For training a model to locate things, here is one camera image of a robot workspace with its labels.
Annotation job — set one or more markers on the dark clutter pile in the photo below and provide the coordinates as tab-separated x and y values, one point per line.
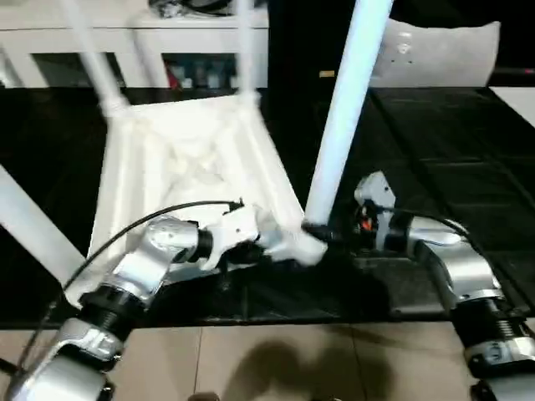
165	7

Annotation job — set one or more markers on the white plastic table top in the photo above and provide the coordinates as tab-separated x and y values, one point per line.
167	138

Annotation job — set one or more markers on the grey rounded bag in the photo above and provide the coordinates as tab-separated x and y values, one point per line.
209	3

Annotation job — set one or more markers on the white flat board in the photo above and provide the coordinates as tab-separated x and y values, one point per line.
516	100

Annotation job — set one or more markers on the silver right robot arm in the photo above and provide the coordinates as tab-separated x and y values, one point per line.
464	267

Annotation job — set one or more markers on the white sideboard with glass doors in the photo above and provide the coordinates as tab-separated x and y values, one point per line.
188	37

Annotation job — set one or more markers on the black work mat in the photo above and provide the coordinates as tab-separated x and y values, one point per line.
439	146

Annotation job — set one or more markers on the white door frame post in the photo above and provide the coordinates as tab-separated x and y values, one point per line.
10	71

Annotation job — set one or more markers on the grey cushion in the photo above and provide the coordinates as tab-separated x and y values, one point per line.
443	54

